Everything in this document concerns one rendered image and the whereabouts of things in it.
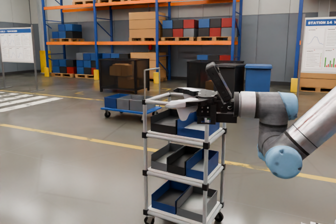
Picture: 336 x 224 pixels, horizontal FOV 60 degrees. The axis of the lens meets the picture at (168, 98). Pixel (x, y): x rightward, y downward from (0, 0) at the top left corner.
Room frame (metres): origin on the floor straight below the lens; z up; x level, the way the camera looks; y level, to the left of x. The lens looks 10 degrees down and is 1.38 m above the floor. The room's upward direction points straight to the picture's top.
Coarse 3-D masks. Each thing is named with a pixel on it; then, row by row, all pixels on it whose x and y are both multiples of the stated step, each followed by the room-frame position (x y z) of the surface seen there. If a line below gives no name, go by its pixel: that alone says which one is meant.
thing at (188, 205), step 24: (168, 96) 2.34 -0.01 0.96; (144, 120) 2.01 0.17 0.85; (168, 120) 2.14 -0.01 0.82; (192, 120) 2.18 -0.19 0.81; (144, 144) 2.02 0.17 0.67; (168, 144) 2.29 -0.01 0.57; (192, 144) 1.84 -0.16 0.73; (144, 168) 2.02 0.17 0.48; (168, 168) 1.98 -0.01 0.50; (192, 168) 1.97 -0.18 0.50; (216, 168) 2.04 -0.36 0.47; (144, 192) 2.02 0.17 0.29; (168, 192) 2.22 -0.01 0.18; (192, 192) 2.20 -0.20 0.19; (216, 192) 2.10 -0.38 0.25; (168, 216) 1.94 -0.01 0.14; (192, 216) 1.89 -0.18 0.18; (216, 216) 2.09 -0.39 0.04
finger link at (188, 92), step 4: (176, 88) 0.90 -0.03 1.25; (180, 88) 0.90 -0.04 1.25; (184, 88) 0.89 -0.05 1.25; (188, 88) 0.89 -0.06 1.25; (192, 88) 0.89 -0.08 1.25; (180, 92) 0.90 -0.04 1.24; (184, 92) 0.89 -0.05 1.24; (188, 92) 0.88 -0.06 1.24; (192, 92) 0.86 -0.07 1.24; (184, 96) 0.90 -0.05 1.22; (188, 96) 0.89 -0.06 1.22; (192, 96) 0.88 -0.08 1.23
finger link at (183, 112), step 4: (172, 100) 0.78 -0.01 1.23; (176, 100) 0.78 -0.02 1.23; (180, 100) 0.77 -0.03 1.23; (184, 100) 0.77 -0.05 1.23; (188, 100) 0.77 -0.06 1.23; (168, 104) 0.77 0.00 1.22; (172, 104) 0.76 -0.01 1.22; (176, 104) 0.76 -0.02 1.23; (180, 104) 0.76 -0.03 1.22; (184, 104) 0.76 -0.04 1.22; (176, 108) 0.77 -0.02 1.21; (180, 108) 0.77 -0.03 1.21; (184, 108) 0.78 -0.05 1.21; (188, 108) 0.78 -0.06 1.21; (192, 108) 0.79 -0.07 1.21; (196, 108) 0.79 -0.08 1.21; (180, 112) 0.77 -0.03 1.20; (184, 112) 0.78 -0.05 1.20; (188, 112) 0.78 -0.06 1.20; (180, 116) 0.77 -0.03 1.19; (184, 116) 0.78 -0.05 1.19
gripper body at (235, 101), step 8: (200, 96) 0.79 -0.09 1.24; (208, 96) 0.79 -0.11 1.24; (216, 96) 0.80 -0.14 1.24; (208, 104) 0.79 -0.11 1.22; (216, 104) 0.81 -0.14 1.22; (224, 104) 0.80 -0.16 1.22; (232, 104) 0.80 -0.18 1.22; (200, 112) 0.81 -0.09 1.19; (208, 112) 0.80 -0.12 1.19; (216, 112) 0.81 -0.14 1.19; (224, 112) 0.81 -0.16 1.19; (232, 112) 0.80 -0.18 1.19; (200, 120) 0.80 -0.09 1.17; (216, 120) 0.81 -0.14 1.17; (224, 120) 0.80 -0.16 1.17; (232, 120) 0.80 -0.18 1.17
